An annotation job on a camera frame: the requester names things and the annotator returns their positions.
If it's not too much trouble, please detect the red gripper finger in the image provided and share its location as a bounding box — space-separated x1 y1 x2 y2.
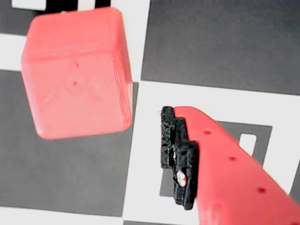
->
160 105 300 225

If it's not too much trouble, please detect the red cube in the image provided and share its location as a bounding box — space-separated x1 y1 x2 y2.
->
20 6 134 141

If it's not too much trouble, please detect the checkerboard marker mat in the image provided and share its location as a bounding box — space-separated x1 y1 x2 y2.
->
0 0 300 225

